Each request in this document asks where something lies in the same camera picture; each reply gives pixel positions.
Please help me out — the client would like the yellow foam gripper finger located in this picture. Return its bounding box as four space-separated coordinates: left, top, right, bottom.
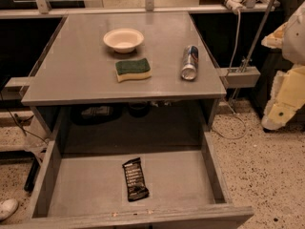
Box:
261 22 288 49
261 65 305 131

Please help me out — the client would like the black rxbar chocolate bar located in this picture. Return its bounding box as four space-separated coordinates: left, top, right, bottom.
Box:
122 157 150 202

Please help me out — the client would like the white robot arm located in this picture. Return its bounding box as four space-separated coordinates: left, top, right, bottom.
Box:
261 2 305 131

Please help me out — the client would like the grey open top drawer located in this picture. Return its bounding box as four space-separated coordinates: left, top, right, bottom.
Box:
0 106 254 229

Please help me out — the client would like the silver blue drink can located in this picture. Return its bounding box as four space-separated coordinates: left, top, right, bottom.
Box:
181 45 198 81

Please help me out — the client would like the green yellow sponge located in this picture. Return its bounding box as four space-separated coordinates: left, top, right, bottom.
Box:
115 58 152 82

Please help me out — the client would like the white paper bowl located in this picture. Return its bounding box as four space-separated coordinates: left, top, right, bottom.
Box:
103 29 144 53

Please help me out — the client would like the white shoe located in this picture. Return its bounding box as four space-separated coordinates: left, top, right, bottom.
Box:
0 198 18 221

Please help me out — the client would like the white cable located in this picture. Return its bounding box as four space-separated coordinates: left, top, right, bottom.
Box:
212 9 248 141

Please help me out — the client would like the grey metal bracket block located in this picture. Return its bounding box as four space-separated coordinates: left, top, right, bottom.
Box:
216 67 260 89

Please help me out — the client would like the black cable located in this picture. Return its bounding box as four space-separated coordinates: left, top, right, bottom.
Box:
0 93 50 145

